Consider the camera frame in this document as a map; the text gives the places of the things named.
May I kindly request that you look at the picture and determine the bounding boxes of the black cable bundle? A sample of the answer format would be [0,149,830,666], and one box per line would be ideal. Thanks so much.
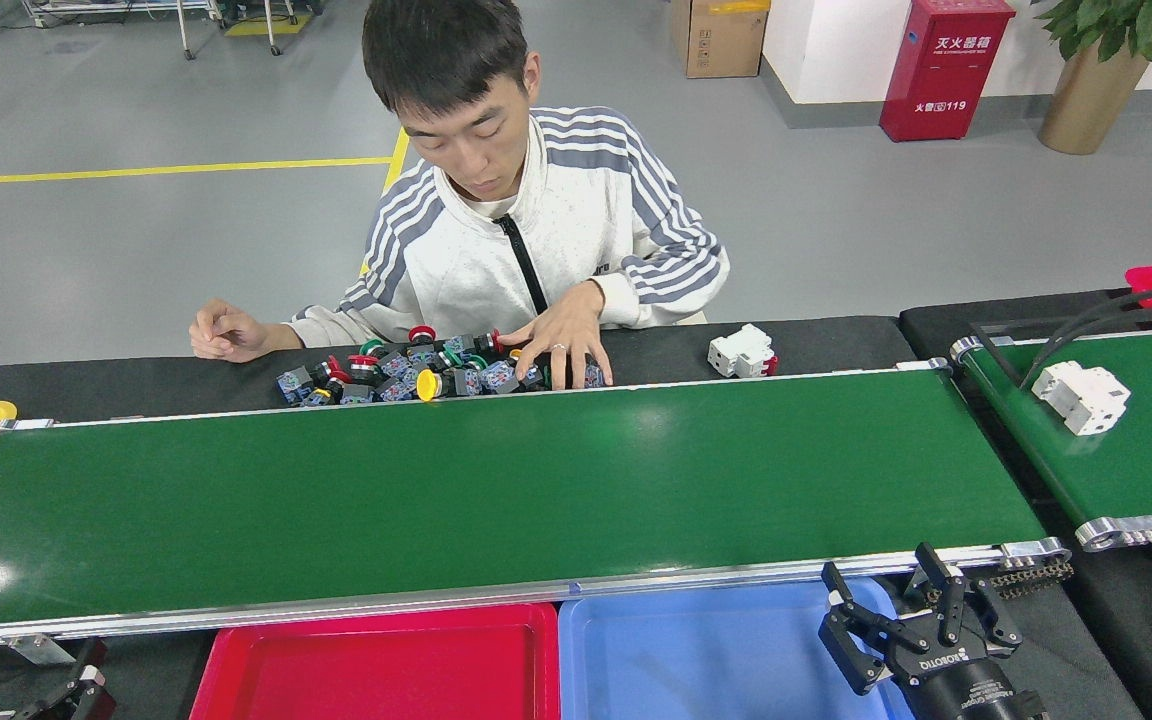
[1021,285,1152,391]

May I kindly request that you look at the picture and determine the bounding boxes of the white stand on wheels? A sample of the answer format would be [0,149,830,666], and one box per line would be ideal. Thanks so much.
[21,0,302,61]

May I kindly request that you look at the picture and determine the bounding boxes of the red plastic tray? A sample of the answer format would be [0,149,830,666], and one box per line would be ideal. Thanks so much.
[189,602,562,720]

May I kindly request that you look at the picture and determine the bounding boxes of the blue plastic tray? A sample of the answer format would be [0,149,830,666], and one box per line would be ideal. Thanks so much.
[558,578,917,720]

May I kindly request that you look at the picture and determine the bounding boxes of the person's left hand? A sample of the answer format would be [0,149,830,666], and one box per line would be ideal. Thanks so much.
[526,285,614,391]

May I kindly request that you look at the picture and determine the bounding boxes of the white circuit breaker red switch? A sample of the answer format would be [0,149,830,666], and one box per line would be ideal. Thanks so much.
[708,323,779,379]

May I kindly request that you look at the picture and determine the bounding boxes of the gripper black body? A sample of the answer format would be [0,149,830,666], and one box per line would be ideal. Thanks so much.
[896,645,1049,720]

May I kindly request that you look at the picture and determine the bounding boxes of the long green conveyor belt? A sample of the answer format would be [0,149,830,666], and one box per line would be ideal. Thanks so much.
[0,358,1075,651]

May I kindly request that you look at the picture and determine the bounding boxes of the person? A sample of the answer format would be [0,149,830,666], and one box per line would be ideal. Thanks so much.
[189,0,732,391]

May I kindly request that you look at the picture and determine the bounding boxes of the black drive chain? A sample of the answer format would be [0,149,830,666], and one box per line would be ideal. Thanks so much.
[986,560,1075,601]

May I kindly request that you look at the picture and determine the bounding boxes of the red fire extinguisher box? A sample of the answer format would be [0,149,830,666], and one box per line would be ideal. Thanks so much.
[879,0,1017,143]

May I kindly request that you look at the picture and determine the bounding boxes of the person's right hand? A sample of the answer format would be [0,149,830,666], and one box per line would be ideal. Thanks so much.
[189,298,279,363]

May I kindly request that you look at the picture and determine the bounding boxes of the potted plant gold pot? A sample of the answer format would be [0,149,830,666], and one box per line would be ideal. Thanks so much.
[1031,0,1152,156]

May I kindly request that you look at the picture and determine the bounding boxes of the brown cardboard box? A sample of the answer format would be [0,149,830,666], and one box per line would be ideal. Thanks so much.
[671,0,772,79]

